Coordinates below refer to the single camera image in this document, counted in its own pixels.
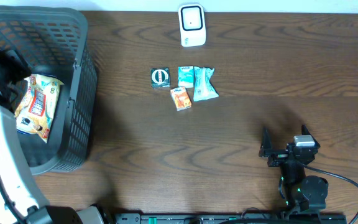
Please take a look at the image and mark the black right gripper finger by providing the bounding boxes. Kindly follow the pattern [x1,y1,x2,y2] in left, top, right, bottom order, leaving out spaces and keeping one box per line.
[301,124,319,146]
[259,127,273,156]

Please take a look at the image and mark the mint green snack packet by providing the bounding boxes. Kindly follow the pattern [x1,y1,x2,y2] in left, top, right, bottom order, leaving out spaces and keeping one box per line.
[193,67,219,101]

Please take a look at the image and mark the orange small snack pack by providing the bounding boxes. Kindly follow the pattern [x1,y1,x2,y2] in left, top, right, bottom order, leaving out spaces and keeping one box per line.
[170,86,192,111]

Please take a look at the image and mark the teal small tissue pack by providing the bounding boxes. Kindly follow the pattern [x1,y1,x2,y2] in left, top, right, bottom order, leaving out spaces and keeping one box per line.
[178,66,195,88]

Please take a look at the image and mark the dark round-label can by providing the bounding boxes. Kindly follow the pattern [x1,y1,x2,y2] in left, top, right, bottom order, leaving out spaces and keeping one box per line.
[150,67,170,88]

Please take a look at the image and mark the orange wet wipes pack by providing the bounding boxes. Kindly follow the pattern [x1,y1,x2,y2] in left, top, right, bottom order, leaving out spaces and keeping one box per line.
[14,74,63,142]

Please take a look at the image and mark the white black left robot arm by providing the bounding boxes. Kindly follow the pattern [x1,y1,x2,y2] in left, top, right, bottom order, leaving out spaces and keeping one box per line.
[0,49,115,223]

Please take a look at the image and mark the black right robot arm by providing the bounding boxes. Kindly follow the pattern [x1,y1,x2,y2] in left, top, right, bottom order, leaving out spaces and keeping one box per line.
[259,125,329,220]

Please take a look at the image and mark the dark grey plastic basket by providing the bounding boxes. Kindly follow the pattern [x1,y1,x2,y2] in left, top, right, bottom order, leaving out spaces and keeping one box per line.
[0,6,98,175]

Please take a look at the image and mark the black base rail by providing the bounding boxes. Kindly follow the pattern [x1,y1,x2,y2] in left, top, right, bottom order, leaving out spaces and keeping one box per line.
[113,212,347,224]

